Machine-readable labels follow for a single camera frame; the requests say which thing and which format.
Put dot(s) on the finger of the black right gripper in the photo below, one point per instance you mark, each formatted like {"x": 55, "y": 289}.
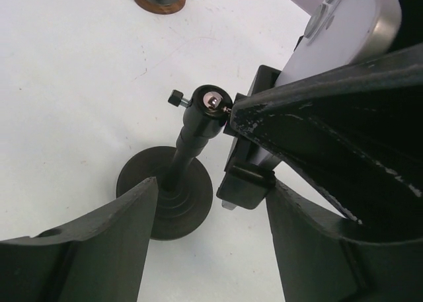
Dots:
{"x": 354, "y": 134}

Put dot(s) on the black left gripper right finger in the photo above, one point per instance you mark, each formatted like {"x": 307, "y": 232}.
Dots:
{"x": 324, "y": 257}

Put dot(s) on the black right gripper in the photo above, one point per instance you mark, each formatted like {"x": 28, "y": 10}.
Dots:
{"x": 410, "y": 31}

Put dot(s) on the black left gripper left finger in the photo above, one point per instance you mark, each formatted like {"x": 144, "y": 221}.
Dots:
{"x": 99, "y": 256}

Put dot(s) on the white phone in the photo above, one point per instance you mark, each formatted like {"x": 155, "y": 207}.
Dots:
{"x": 342, "y": 32}

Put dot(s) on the black tripod phone stand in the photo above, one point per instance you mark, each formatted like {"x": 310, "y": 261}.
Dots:
{"x": 185, "y": 188}

